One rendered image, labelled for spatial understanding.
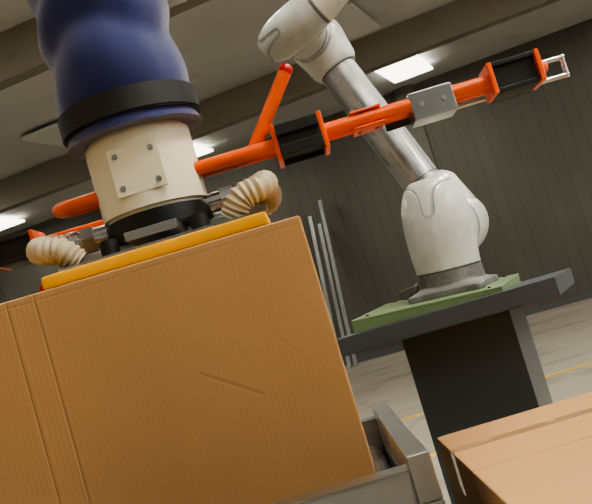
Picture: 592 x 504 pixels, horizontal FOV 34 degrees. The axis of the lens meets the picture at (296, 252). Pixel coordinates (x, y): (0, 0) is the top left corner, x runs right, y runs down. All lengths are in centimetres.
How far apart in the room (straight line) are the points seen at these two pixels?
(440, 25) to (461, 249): 986
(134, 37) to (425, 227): 96
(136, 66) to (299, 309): 45
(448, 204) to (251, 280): 96
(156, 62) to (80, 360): 47
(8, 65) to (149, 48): 741
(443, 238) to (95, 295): 105
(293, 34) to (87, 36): 98
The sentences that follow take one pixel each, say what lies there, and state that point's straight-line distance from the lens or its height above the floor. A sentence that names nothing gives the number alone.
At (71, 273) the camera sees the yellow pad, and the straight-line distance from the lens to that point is 145.
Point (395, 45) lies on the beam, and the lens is 1213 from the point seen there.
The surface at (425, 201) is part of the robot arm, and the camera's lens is 226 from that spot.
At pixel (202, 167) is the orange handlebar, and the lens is 154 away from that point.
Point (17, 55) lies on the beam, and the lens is 890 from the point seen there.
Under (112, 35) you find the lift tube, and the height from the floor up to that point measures 130.
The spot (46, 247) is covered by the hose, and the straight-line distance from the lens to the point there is 149.
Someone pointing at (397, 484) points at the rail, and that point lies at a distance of 123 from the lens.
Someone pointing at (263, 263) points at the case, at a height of 90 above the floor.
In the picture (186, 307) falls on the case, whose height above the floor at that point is 87.
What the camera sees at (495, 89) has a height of 106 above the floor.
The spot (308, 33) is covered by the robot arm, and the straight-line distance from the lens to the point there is 245.
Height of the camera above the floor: 80
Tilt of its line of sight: 4 degrees up
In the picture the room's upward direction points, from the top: 17 degrees counter-clockwise
